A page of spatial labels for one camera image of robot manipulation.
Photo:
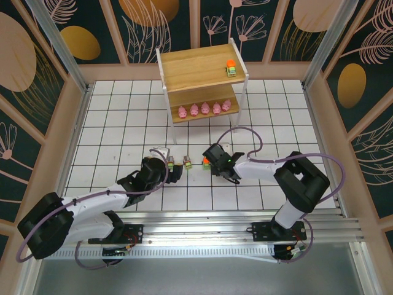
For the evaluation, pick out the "pink plastic toy pig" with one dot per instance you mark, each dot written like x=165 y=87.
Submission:
x=217 y=108
x=194 y=109
x=227 y=105
x=182 y=112
x=205 y=108

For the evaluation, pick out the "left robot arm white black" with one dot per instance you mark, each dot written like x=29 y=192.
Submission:
x=92 y=199

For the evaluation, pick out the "green toy truck orange load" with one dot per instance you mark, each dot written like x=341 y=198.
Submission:
x=231 y=69
x=205 y=166

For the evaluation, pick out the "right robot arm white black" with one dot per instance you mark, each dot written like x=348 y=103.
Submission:
x=258 y=168

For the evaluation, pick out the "wooden shelf white metal frame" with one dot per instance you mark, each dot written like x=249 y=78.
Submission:
x=199 y=67

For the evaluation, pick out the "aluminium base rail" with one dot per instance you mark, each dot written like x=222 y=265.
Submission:
x=199 y=227

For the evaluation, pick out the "aluminium frame post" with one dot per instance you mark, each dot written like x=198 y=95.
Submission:
x=325 y=46
x=61 y=46

